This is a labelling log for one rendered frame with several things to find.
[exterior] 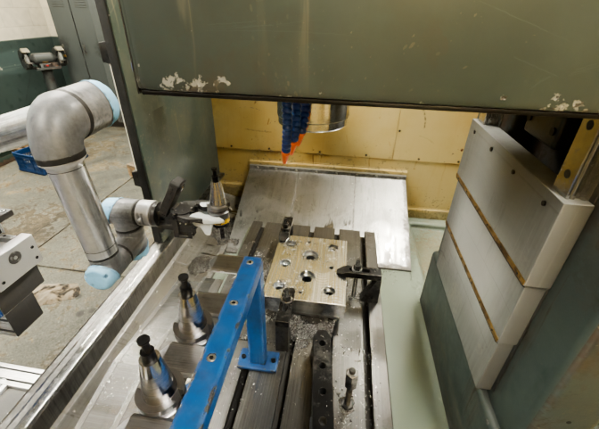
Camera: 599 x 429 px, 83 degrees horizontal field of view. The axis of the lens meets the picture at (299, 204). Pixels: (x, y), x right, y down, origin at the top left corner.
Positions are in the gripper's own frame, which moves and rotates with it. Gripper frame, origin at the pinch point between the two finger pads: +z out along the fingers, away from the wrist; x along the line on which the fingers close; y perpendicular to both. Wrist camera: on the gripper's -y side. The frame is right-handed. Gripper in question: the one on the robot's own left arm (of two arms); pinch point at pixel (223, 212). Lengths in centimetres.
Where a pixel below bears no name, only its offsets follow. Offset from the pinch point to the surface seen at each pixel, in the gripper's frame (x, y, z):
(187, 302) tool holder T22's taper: 41.1, -10.2, 9.6
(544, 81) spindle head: 33, -42, 53
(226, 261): 23.2, -3.2, 9.0
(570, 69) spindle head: 33, -43, 55
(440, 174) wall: -101, 30, 85
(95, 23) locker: -381, -29, -299
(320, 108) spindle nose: 7.8, -31.4, 26.1
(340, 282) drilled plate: 1.4, 19.8, 33.1
